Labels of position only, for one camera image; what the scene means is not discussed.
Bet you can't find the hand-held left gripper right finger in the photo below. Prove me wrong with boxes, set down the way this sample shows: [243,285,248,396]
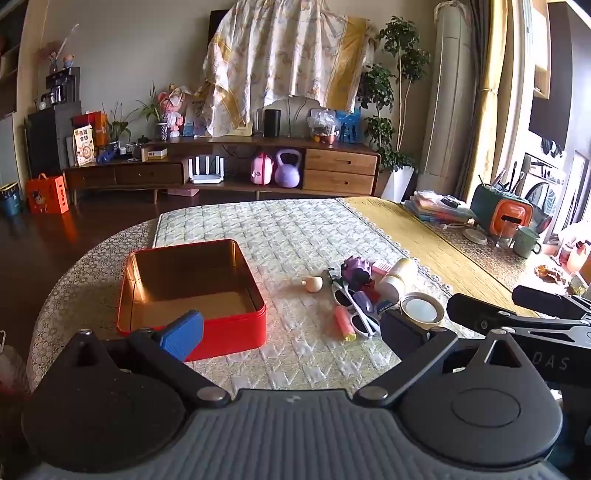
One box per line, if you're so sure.
[353,308,550,408]

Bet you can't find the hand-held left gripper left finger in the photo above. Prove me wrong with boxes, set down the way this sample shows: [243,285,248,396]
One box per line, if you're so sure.
[48,310,230,409]

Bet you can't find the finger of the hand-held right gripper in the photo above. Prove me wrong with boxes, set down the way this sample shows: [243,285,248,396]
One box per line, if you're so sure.
[447,293,591,343]
[512,285,591,319]

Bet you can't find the white sunglasses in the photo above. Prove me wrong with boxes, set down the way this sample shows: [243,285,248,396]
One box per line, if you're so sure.
[331,279,382,340]

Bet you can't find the red tin box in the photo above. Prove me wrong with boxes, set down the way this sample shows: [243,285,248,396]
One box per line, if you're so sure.
[116,239,267,363]

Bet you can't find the purple toy figure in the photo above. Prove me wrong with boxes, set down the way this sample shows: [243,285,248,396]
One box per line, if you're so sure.
[342,256,376,283]

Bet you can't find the round silver tin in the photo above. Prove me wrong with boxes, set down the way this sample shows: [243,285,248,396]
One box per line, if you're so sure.
[399,293,445,326]

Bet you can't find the purple block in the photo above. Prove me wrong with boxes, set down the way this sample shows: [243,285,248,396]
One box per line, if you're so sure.
[353,291,377,315]

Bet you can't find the brown lace table runner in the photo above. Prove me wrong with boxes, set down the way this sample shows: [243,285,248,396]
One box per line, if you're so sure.
[434,222,591,296]

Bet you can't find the white plastic bottle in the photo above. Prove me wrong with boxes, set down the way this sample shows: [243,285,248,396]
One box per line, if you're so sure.
[375,257,419,303]

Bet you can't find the green mug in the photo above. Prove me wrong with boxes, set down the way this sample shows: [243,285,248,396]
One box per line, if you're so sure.
[512,225,542,258]

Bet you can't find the yellow woven tablecloth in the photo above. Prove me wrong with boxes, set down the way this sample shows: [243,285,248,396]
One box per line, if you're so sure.
[339,196,541,319]

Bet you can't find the green orange desk organizer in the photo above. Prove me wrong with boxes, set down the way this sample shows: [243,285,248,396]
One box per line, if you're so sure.
[470,182,534,241]

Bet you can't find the stack of books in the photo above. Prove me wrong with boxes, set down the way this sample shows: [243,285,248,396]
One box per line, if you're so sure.
[404,190,477,228]

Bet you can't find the quilted table cover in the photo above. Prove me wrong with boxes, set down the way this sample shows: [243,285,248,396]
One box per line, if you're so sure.
[28,198,467,393]

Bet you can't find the white plant pot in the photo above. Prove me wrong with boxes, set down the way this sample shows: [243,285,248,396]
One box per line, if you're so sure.
[381,166,416,204]

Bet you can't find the white router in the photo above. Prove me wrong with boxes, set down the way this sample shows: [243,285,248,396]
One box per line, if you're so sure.
[188,155,225,184]

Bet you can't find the wooden media cabinet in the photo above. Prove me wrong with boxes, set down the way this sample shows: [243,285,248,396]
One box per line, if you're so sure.
[62,136,382,204]

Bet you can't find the pink toy suitcase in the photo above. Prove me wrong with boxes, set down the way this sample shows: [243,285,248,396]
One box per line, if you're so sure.
[250,154,274,185]

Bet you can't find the purple kettlebell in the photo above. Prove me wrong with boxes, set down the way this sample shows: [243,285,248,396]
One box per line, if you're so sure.
[274,148,303,188]

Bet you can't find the orange paper bag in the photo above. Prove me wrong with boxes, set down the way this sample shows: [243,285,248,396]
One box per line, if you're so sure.
[25,174,70,214]

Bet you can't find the white standing air conditioner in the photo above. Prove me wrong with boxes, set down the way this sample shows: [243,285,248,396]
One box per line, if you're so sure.
[418,2,476,197]

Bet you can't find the white orange cereal box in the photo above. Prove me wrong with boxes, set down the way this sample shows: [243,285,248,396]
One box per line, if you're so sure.
[73,126,98,167]

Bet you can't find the yellow curtain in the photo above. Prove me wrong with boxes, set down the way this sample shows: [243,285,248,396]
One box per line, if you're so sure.
[462,0,511,199]

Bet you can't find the small leafy potted plant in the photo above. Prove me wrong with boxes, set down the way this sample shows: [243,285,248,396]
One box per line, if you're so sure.
[104,104,136,145]

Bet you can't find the teal bucket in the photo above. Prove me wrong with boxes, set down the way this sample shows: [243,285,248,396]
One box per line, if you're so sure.
[0,182,23,217]

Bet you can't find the plastic bag of fruit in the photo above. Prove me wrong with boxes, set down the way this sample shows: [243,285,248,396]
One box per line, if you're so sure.
[307,111,338,144]

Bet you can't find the red gift bag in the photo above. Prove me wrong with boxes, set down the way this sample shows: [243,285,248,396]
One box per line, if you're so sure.
[71,112,110,148]

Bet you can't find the pink doll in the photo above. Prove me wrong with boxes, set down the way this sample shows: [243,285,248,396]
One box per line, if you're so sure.
[158,85,186,138]

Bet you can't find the potted orchid plant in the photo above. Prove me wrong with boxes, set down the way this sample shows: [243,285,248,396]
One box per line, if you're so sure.
[136,83,169,141]

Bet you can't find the dark cabinet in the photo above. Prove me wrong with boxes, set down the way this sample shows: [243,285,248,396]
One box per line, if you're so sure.
[25,104,81,176]

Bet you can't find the grey scalloped cushion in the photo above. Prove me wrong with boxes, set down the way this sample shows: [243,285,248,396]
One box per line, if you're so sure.
[277,95,321,138]

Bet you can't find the tall green potted tree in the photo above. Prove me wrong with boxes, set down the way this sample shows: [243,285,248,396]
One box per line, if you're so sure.
[358,16,432,174]

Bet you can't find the black coffee machine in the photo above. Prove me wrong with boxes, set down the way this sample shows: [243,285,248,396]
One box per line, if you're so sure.
[41,68,80,109]

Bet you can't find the floral draped cloth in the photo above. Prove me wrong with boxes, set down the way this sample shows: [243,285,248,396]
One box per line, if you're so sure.
[202,0,370,137]

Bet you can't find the wall shelf unit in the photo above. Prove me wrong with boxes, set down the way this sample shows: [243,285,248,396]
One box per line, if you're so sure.
[0,0,25,116]

